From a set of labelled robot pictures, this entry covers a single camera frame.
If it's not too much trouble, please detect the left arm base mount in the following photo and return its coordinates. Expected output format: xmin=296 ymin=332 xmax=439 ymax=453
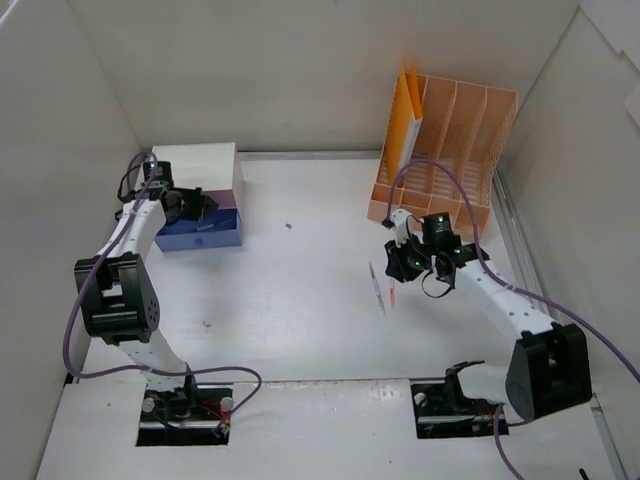
xmin=136 ymin=385 xmax=234 ymax=447

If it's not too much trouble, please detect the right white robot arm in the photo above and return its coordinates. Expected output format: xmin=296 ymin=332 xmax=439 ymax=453
xmin=383 ymin=209 xmax=593 ymax=422

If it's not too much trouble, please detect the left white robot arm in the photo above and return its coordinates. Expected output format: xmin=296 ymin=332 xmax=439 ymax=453
xmin=66 ymin=152 xmax=219 ymax=420

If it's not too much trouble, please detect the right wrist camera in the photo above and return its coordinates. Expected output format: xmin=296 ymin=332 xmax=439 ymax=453
xmin=381 ymin=208 xmax=416 ymax=250

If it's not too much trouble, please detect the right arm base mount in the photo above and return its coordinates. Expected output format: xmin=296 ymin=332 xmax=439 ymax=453
xmin=410 ymin=361 xmax=509 ymax=440

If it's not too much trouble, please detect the dark blue drawer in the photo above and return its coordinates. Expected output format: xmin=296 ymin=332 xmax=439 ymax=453
xmin=155 ymin=209 xmax=243 ymax=252

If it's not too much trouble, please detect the clear dark pen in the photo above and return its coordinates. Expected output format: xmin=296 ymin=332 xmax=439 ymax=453
xmin=195 ymin=218 xmax=233 ymax=232

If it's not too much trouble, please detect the blue clear pen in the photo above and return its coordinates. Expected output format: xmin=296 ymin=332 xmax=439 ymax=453
xmin=368 ymin=262 xmax=386 ymax=316

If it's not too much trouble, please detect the peach file organizer rack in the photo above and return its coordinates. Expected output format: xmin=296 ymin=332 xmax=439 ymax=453
xmin=367 ymin=73 xmax=519 ymax=238

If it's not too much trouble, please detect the red clear pen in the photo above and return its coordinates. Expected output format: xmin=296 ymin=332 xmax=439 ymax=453
xmin=389 ymin=279 xmax=396 ymax=310

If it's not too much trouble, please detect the white drawer box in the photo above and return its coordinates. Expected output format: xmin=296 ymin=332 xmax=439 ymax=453
xmin=152 ymin=142 xmax=244 ymax=208

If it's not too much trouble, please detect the pink drawer with knob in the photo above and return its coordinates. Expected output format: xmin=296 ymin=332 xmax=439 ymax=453
xmin=204 ymin=190 xmax=238 ymax=209

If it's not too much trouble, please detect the orange folder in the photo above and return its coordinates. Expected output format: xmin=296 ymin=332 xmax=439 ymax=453
xmin=383 ymin=65 xmax=424 ymax=183

